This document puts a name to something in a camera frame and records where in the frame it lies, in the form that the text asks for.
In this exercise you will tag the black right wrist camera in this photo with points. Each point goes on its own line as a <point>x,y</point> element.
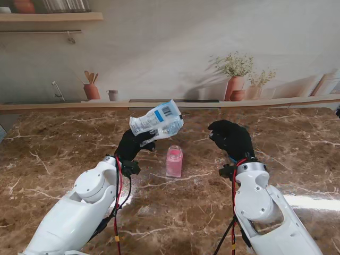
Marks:
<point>225,171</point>

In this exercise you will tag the printed kitchen backdrop banner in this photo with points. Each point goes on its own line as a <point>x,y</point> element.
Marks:
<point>170,53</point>

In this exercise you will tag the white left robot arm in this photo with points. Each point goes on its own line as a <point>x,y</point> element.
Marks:
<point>74,212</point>

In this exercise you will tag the grey blue board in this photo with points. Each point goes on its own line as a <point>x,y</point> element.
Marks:
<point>1,132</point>

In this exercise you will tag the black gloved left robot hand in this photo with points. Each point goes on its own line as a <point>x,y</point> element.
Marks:
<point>127,148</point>

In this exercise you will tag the clear bottle with pink seasoning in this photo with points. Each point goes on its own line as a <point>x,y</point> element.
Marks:
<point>174,164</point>

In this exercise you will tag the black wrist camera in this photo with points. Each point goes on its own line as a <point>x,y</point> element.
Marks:
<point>131,168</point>
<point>225,171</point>

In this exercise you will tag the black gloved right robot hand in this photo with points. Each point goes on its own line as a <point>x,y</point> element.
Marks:
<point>236,140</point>

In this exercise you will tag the black object at table edge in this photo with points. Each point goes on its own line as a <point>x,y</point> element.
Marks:
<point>338,111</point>

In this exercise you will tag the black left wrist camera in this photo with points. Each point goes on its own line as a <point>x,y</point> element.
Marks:
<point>131,168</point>

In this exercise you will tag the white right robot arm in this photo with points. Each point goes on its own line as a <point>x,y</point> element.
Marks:
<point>260,202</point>

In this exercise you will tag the white blue seasoning refill bag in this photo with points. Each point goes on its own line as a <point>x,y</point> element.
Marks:
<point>156,122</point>

